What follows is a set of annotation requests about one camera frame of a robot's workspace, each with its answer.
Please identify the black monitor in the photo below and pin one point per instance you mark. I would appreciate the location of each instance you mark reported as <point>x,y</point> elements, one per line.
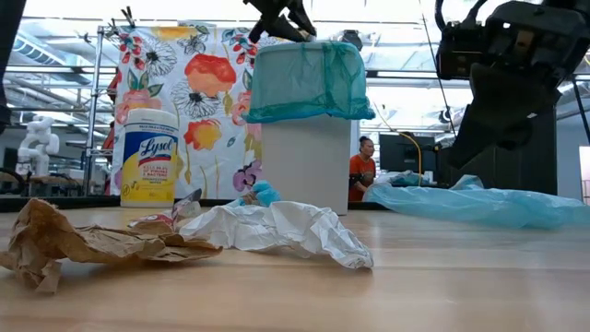
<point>401,152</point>

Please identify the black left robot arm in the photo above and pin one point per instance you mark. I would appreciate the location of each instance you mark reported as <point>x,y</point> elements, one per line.
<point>9,37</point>

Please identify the person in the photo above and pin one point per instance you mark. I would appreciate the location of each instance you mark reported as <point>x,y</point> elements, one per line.
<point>362,170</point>

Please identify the black aluminium table frame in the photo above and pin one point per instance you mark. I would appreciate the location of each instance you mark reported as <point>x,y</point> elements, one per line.
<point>46,204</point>

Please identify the white tissue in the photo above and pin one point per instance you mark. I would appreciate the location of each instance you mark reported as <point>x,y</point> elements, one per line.
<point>276,226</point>

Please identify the light blue trash bag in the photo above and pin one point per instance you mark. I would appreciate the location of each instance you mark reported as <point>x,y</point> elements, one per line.
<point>484,207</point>

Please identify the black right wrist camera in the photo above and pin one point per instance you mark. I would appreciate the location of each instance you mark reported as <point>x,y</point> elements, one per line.
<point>461,50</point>

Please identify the black partition wall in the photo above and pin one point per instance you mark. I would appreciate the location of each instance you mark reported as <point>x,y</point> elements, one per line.
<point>530,170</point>

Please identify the brown paper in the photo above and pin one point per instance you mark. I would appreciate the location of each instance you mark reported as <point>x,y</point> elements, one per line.
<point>154,228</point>
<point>46,235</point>

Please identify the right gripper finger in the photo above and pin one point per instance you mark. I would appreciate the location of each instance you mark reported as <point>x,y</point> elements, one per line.
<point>502,106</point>

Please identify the blue crumpled ball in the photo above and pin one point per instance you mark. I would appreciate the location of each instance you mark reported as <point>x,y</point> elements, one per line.
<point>265,193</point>

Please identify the Lysol wipes canister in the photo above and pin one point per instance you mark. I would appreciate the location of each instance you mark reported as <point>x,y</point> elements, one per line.
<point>149,152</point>

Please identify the floral print cloth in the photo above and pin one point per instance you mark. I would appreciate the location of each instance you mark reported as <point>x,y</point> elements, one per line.
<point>207,92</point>

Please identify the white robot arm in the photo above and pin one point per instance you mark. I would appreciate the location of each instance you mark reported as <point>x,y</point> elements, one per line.
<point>39,138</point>

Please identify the white plastic trash bin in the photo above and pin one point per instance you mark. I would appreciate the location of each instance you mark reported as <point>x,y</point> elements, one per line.
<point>304,161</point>

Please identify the teal trash bag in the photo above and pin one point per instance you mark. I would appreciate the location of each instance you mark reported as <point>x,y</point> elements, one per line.
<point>304,78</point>

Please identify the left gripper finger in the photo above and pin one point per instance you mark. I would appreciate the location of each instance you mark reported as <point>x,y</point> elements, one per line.
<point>297,23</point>
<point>265,25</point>

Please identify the black slanted pole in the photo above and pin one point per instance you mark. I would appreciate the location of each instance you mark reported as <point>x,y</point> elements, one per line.
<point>581,110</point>

